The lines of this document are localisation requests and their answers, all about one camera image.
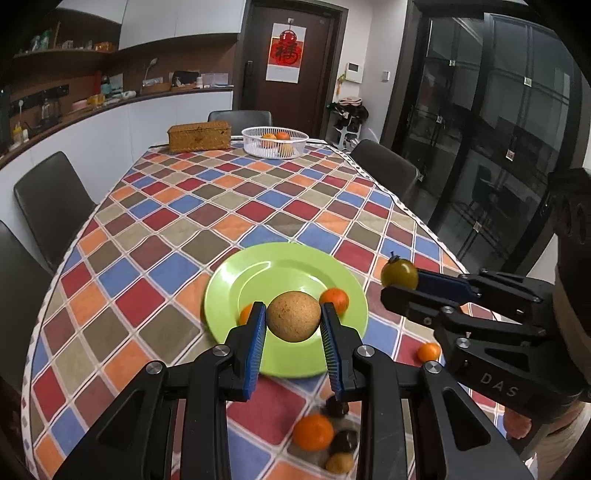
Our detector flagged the dark wooden door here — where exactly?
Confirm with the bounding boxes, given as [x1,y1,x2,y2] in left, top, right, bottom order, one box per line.
[235,0,348,140]

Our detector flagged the woven wicker box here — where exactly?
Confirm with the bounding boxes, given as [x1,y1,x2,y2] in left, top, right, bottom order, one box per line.
[167,121,232,154]

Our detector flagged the brown round fruit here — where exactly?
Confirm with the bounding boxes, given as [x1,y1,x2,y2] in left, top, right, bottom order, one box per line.
[325,453,355,475]
[268,291,321,343]

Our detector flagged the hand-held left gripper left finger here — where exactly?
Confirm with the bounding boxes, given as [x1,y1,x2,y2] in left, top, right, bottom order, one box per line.
[53,301,269,480]

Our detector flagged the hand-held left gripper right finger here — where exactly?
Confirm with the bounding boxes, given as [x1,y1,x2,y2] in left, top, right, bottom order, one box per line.
[321,303,536,480]

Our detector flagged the white wall cabinets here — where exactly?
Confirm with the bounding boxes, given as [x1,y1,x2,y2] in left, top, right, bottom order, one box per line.
[118,0,242,51]

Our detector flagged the checkered tablecloth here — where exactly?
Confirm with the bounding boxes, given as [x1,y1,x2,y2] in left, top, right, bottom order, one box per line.
[25,136,522,480]

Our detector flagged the dark leather chair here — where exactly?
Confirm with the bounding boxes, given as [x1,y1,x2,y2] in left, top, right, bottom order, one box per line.
[0,220,54,398]
[208,110,273,136]
[348,139,422,206]
[14,151,98,274]

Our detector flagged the red and white door poster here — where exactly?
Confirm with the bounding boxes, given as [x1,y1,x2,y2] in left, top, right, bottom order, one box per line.
[266,23,307,84]

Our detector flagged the white counter cabinet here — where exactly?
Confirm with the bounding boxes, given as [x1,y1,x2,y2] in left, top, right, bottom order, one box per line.
[0,88,234,185]

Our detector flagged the green tomato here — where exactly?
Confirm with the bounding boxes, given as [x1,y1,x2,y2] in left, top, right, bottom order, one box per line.
[381,253,419,291]

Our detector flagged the person's right hand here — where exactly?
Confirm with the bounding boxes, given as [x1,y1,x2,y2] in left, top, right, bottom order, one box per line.
[503,408,539,441]

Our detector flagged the green plate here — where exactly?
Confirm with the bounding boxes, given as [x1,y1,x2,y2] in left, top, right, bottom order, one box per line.
[204,243,369,379]

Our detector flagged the glass kettle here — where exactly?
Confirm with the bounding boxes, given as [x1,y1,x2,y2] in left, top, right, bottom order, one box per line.
[41,98,62,126]

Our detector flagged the white plastic basket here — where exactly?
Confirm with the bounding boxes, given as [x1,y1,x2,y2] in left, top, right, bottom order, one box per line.
[241,126,310,160]

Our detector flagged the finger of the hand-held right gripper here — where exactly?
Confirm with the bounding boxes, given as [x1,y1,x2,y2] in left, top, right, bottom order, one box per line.
[380,285,548,340]
[417,269,555,308]

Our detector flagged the black framed glass sliding door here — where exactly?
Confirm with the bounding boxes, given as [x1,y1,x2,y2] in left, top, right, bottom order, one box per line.
[382,0,588,280]

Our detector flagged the shoe rack with clothes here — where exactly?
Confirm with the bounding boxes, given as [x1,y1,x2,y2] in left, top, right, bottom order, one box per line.
[327,96,370,149]

